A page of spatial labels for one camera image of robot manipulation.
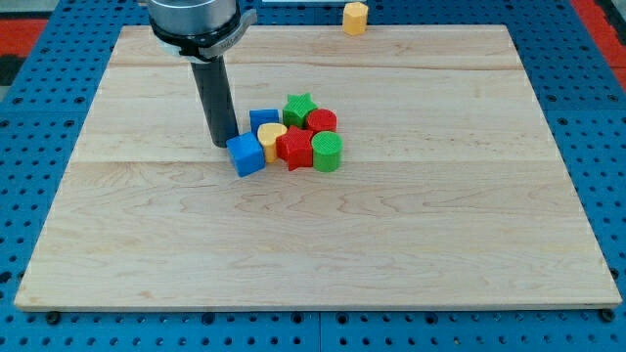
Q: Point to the yellow heart block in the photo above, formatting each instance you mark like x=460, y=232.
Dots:
x=267, y=135

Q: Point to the green star block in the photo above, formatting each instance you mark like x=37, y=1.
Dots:
x=297, y=109

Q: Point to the blue block behind heart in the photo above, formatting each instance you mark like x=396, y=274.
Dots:
x=259, y=117

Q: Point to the blue cube block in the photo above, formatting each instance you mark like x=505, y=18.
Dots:
x=246, y=154

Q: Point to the green cylinder block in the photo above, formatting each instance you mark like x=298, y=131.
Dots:
x=327, y=148

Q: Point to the red cylinder block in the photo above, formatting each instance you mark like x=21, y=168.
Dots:
x=321, y=120

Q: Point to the yellow hexagon block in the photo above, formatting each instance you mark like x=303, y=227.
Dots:
x=354, y=18

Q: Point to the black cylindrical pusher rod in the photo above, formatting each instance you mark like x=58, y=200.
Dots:
x=216, y=100

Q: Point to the red star block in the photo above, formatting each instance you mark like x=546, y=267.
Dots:
x=295, y=148

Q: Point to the light wooden board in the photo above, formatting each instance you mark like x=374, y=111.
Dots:
x=451, y=193

